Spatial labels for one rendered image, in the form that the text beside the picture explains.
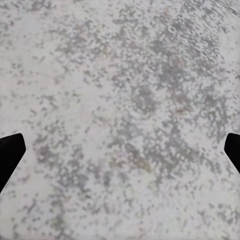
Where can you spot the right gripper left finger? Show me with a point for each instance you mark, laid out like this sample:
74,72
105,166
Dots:
12,149

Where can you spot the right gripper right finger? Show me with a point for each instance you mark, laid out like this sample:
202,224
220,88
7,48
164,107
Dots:
232,149

